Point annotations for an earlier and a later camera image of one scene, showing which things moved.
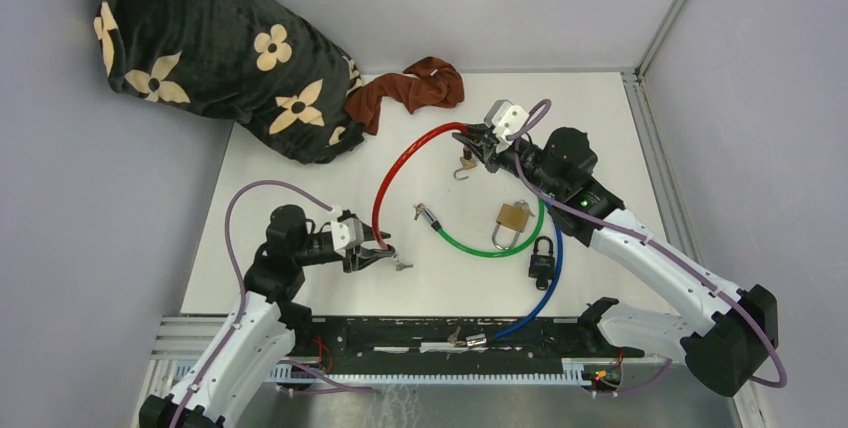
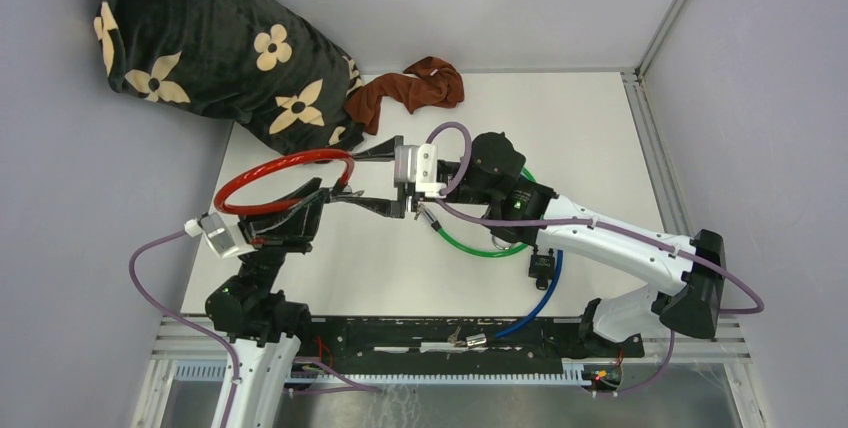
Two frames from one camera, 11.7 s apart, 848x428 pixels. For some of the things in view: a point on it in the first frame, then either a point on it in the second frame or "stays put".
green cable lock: (436, 226) stays put
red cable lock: (374, 217) → (304, 155)
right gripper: (486, 151) → (406, 201)
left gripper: (362, 258) → (290, 228)
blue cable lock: (482, 340) stays put
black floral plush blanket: (181, 27) stays put
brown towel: (428, 83) stays put
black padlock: (542, 266) stays put
